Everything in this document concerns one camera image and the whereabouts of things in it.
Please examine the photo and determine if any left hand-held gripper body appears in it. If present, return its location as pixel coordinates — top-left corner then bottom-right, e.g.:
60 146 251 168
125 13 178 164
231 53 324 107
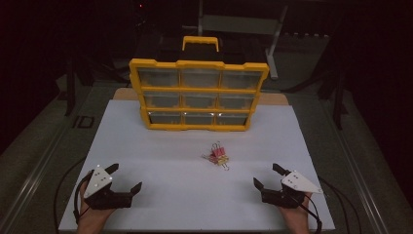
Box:
83 164 134 210

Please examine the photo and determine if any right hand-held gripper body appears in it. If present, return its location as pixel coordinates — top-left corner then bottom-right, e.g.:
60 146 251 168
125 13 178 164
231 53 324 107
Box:
261 170 323 210

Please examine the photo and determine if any gold binder clip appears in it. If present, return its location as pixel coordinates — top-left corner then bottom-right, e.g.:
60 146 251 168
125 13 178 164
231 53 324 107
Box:
216 155 232 172

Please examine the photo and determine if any clear plastic drawer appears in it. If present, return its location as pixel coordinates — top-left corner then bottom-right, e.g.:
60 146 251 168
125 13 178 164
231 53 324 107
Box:
221 70 264 91

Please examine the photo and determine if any yellow drawer organizer cabinet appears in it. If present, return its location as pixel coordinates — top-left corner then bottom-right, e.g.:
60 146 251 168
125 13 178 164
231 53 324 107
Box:
129 35 271 133

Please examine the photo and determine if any person's right hand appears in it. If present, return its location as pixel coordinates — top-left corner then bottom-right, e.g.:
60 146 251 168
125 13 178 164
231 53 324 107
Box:
278 191 314 228

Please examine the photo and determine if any person's left hand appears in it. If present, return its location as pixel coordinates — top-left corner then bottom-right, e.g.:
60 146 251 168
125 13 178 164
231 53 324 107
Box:
77 180 117 230

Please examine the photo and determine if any white table mat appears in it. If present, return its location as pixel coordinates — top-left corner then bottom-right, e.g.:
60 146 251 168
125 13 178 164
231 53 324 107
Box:
57 98 336 232

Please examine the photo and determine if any black stand leg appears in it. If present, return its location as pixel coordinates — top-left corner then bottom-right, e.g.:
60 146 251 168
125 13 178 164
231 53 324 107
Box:
330 69 349 131
64 57 78 117

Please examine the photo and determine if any group of clear cabinet drawers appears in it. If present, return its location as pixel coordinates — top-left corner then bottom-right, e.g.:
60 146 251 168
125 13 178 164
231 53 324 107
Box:
137 67 257 127

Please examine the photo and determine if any grey metal stand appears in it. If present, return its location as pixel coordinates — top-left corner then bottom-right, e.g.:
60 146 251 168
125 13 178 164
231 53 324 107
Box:
197 0 289 81

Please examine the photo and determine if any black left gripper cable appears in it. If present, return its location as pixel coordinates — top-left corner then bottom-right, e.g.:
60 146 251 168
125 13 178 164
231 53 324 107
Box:
72 170 95 226

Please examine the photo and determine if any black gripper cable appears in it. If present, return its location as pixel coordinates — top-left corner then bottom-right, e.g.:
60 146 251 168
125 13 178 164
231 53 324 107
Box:
72 170 95 226
296 191 324 234

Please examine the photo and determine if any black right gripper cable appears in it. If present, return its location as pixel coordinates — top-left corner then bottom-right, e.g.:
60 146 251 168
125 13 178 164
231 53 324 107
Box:
296 191 324 234

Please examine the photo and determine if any black floor cable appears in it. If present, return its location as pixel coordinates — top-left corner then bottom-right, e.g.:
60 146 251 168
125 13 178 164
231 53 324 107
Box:
319 175 363 234
53 156 88 234

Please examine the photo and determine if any metal floor rail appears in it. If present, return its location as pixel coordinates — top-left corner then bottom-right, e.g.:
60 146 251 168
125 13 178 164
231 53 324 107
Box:
0 123 75 234
320 97 391 234

